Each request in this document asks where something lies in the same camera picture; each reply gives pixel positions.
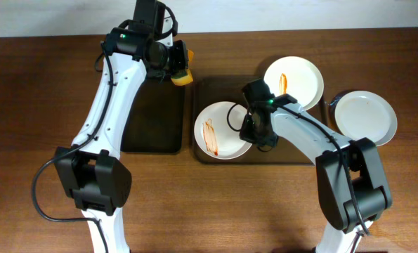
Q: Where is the green and yellow sponge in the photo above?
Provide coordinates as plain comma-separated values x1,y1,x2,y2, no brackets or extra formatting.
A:
171,50,194,86

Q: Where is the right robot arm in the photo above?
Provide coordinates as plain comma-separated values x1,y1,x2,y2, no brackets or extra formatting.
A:
240,79,393,252

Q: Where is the white plate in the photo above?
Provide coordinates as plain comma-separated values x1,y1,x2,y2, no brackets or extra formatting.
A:
193,101,252,160
329,91,398,146
264,56,324,110

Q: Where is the black rectangular sponge tray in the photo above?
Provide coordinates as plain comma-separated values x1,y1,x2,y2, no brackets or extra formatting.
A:
121,79,185,154

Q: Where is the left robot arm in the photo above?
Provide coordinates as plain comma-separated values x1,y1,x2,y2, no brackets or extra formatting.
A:
53,0,193,252

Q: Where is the brown serving tray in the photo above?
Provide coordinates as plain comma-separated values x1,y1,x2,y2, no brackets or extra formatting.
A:
192,76,312,165

